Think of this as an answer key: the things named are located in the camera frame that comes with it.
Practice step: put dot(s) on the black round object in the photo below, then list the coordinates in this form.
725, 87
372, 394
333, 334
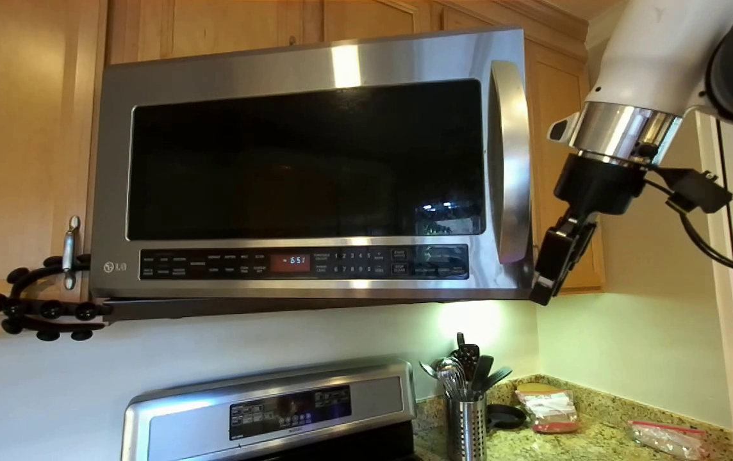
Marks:
506, 417

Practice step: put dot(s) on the stainless steel stove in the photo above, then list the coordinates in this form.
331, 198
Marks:
272, 411

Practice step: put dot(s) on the black kitchen utensil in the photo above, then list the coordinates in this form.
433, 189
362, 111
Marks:
467, 359
488, 375

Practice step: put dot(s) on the small wooden cabinet door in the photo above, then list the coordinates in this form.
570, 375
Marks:
375, 17
212, 26

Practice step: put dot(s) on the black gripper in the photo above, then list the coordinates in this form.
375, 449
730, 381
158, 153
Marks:
597, 184

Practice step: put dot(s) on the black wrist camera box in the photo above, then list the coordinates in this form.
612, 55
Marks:
695, 190

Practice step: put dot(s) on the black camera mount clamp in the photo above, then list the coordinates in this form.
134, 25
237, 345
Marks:
41, 316

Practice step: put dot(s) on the stainless microwave body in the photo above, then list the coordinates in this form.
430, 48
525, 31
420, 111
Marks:
298, 307

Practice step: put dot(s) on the large wooden cabinet door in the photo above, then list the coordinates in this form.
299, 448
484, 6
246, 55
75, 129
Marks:
554, 87
16, 129

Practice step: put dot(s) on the silver kitchen utensil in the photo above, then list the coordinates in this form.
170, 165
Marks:
439, 375

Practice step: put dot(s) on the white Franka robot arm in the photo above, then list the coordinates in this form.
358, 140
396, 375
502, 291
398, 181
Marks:
649, 52

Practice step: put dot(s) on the red food packet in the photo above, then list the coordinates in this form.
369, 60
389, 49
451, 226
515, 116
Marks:
672, 439
545, 409

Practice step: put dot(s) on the stainless microwave door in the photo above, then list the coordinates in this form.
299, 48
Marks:
298, 162

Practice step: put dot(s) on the steel utensil holder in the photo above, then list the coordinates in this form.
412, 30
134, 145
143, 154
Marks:
472, 432

